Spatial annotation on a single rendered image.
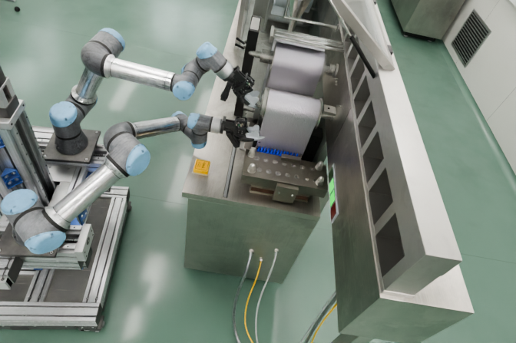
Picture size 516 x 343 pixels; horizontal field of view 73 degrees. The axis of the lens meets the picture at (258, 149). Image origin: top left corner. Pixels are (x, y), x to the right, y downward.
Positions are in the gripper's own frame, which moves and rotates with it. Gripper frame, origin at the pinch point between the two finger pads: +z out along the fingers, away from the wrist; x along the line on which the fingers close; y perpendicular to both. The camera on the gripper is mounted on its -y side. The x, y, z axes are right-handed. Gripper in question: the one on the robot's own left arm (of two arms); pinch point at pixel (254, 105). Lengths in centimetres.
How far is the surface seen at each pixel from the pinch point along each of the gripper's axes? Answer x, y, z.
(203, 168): -16.4, -35.6, 5.8
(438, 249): -86, 58, 4
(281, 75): 19.1, 11.2, 4.2
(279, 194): -26.6, -8.8, 32.0
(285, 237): -31, -25, 59
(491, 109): 203, 93, 275
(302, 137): -4.9, 9.1, 25.4
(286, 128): -4.8, 6.1, 16.2
